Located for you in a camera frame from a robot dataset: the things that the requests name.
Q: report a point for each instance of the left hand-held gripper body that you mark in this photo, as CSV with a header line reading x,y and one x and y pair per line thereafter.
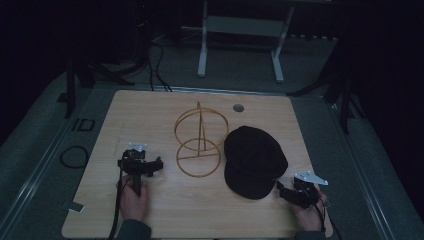
x,y
136,165

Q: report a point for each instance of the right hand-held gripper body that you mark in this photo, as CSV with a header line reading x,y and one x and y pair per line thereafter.
x,y
307,190

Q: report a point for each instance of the black cap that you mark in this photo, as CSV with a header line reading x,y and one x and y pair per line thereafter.
x,y
253,161

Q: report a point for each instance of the person's right hand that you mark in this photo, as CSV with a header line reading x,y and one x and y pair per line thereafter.
x,y
311,216

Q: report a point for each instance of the person's left hand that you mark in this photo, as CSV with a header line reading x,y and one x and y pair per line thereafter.
x,y
133,205

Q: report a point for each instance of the grey round table grommet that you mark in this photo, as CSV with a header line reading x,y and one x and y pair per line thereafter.
x,y
238,108

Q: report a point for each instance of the black tripod stand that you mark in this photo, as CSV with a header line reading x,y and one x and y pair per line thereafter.
x,y
70,90
345,100

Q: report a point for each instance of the white metal stand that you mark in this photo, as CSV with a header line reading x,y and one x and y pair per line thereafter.
x,y
240,26

